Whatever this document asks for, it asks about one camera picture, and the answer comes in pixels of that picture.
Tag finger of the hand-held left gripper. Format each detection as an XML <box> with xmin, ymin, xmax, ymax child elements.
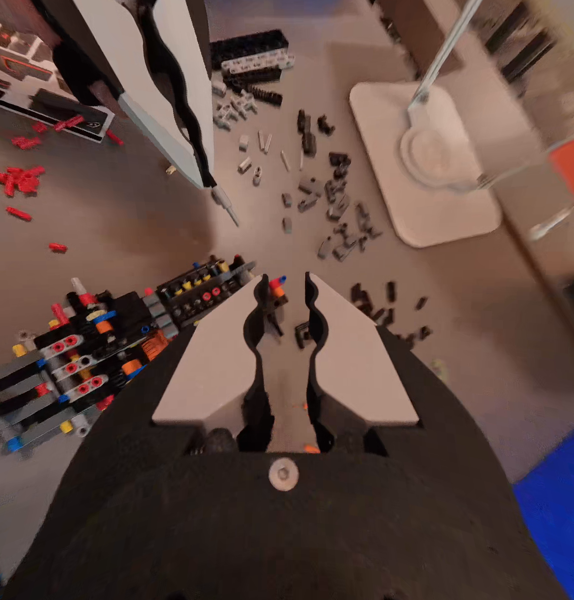
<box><xmin>151</xmin><ymin>0</ymin><xmax>218</xmax><ymax>188</ymax></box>
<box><xmin>72</xmin><ymin>0</ymin><xmax>217</xmax><ymax>190</ymax></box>

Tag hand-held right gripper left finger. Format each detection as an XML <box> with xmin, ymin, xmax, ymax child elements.
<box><xmin>151</xmin><ymin>274</ymin><xmax>274</xmax><ymax>451</ymax></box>

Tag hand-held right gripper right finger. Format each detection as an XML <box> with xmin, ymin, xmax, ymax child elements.
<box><xmin>305</xmin><ymin>271</ymin><xmax>420</xmax><ymax>451</ymax></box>

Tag black lego angle connector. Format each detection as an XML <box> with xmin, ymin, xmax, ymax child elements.
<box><xmin>294</xmin><ymin>321</ymin><xmax>317</xmax><ymax>351</ymax></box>

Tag lego car chassis model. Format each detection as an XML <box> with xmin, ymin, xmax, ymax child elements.
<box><xmin>0</xmin><ymin>254</ymin><xmax>288</xmax><ymax>458</ymax></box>

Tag black axle with grey sleeve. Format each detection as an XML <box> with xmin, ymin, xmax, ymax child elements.
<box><xmin>211</xmin><ymin>187</ymin><xmax>242</xmax><ymax>229</ymax></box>

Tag stack of long lego beams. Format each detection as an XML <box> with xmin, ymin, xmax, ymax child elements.
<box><xmin>211</xmin><ymin>29</ymin><xmax>295</xmax><ymax>108</ymax></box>

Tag pile of black lego pieces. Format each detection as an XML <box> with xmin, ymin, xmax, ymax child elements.
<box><xmin>294</xmin><ymin>280</ymin><xmax>432</xmax><ymax>351</ymax></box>

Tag pile of red lego pins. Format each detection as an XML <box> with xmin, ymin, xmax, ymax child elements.
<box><xmin>0</xmin><ymin>115</ymin><xmax>124</xmax><ymax>254</ymax></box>

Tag scattered grey lego pieces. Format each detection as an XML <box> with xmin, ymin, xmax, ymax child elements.
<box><xmin>212</xmin><ymin>81</ymin><xmax>383</xmax><ymax>262</ymax></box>

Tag clear glass lamp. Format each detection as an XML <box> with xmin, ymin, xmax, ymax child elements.
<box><xmin>398</xmin><ymin>0</ymin><xmax>574</xmax><ymax>242</ymax></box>

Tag blue box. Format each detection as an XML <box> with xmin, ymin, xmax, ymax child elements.
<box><xmin>512</xmin><ymin>424</ymin><xmax>574</xmax><ymax>600</ymax></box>

